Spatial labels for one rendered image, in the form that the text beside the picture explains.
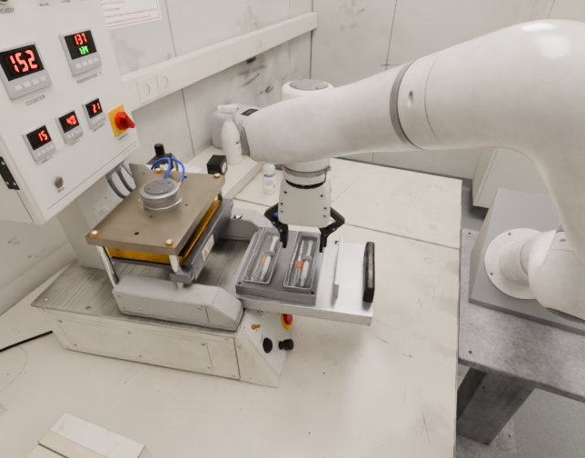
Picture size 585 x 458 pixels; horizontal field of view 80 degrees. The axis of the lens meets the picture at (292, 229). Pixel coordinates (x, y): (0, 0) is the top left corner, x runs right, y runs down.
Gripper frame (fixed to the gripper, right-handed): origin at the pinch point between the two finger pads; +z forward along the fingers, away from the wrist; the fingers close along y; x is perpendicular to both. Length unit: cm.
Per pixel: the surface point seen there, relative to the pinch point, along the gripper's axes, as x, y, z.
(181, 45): -89, 63, -19
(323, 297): 7.9, -5.5, 7.7
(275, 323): 5.1, 5.5, 22.4
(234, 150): -78, 41, 19
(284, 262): 1.5, 3.8, 5.2
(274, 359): 12.6, 4.2, 25.2
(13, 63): 9, 43, -35
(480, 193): -176, -102, 84
